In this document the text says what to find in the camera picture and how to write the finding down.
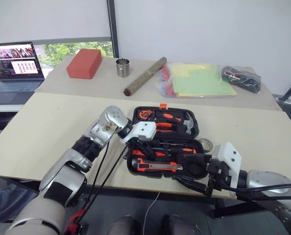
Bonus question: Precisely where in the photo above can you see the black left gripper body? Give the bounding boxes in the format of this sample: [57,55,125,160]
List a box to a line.
[131,137,154,148]

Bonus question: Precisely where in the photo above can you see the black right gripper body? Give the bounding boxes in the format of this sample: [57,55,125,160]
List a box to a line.
[205,156,232,191]

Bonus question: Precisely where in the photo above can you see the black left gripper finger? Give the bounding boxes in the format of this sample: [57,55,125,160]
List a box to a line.
[145,144,158,159]
[135,143,149,158]

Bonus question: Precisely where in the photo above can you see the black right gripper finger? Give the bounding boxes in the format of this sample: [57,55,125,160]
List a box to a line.
[174,174,211,197]
[182,153,211,170]

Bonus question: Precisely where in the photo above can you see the orange test pen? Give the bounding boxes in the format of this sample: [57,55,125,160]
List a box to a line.
[131,149,166,158]

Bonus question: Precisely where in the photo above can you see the large black orange screwdriver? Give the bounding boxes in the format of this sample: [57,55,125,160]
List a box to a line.
[157,146,198,156]

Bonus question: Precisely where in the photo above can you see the black orange utility knife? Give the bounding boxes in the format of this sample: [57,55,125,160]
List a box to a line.
[135,157,184,172]

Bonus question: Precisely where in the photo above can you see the small black orange screwdriver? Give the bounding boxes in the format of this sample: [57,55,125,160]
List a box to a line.
[150,140,184,148]

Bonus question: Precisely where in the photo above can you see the black tool case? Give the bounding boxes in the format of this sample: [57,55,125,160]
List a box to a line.
[126,106,208,180]

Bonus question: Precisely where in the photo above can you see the grey adhesive tape roll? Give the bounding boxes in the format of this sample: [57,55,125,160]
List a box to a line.
[198,138,214,152]

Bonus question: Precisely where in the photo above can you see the black orange tape measure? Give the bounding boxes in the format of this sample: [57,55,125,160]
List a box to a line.
[139,110,153,121]

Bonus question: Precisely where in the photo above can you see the dark grey rounded shape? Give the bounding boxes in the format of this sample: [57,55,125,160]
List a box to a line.
[163,214,195,235]
[108,215,139,235]

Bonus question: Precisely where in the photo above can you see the rolled brown mat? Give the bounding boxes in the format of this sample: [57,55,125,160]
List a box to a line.
[122,56,168,97]

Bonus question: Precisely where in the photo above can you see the metal cup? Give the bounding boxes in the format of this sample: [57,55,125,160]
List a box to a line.
[115,58,131,78]

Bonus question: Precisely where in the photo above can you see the plastic bag of coloured paper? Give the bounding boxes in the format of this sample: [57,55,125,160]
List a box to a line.
[155,62,238,99]

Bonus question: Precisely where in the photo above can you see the red rectangular block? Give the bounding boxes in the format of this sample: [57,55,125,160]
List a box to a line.
[66,48,103,80]

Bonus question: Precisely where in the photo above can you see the grey blue fabric bundle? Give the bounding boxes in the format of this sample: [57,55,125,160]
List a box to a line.
[0,181,39,224]

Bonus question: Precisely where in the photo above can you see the open laptop computer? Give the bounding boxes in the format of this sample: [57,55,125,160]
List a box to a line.
[0,42,46,106]

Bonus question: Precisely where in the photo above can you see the white roller blind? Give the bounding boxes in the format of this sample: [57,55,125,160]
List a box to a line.
[0,0,112,43]

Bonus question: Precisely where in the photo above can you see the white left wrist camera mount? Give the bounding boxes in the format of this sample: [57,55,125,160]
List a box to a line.
[119,121,158,145]

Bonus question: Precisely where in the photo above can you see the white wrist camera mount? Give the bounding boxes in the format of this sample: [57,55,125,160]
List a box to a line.
[212,142,243,189]
[119,121,158,145]

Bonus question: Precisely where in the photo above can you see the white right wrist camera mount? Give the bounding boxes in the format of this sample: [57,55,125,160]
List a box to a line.
[212,142,243,189]

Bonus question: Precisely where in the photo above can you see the orange handled pliers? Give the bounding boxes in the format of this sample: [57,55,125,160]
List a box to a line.
[155,121,179,133]

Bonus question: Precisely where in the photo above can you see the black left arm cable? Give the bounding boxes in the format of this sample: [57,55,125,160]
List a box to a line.
[85,142,131,214]
[82,139,112,212]

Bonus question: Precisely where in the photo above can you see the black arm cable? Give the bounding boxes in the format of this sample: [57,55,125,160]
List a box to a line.
[210,180,291,199]
[85,142,131,214]
[82,139,112,212]

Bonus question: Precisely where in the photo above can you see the black table frame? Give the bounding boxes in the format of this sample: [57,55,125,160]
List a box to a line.
[0,173,278,219]

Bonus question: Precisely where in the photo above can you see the claw hammer black orange handle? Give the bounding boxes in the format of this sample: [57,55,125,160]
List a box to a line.
[156,110,198,135]

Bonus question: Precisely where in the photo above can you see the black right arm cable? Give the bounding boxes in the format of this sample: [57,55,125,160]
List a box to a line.
[210,180,291,199]

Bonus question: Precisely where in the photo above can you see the thin white floor cable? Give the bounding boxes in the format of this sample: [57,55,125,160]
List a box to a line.
[142,191,161,235]

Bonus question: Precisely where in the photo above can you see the plastic bag of black cables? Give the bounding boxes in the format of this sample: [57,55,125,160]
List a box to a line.
[220,65,262,94]

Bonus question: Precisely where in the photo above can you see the red cable wrap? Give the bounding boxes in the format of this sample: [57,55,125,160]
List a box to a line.
[64,209,86,235]

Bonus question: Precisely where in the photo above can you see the dark window frame post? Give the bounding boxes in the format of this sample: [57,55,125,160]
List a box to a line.
[106,0,121,59]

